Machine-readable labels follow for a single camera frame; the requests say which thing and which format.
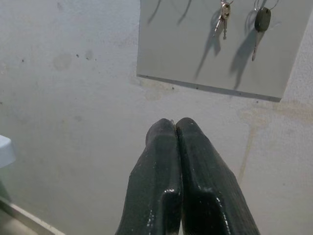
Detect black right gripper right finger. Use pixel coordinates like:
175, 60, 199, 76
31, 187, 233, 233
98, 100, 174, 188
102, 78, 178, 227
176, 117, 261, 235

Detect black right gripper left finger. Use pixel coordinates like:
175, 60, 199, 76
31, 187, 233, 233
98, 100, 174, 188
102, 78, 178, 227
114, 117, 184, 235

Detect silver keys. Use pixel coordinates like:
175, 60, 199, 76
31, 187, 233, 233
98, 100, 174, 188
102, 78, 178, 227
214, 0, 234, 40

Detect grey key hook board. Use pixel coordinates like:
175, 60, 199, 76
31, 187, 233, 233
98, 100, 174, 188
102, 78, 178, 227
136, 0, 313, 103

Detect white plastic folding table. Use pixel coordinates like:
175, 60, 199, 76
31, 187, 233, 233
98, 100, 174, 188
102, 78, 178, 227
0, 134, 17, 168

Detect black car key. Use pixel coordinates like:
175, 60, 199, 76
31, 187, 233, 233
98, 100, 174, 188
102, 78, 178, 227
251, 6, 272, 62

